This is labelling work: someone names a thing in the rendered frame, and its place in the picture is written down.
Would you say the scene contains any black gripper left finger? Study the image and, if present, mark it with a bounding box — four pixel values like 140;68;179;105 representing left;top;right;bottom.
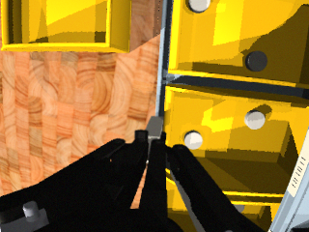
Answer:
0;116;157;232

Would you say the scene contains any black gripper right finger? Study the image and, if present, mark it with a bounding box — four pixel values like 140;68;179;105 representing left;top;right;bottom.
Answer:
133;116;266;232

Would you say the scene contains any yellow bin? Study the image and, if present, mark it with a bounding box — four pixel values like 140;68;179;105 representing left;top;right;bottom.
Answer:
163;83;309;197
1;0;132;53
168;0;309;89
166;171;283;232

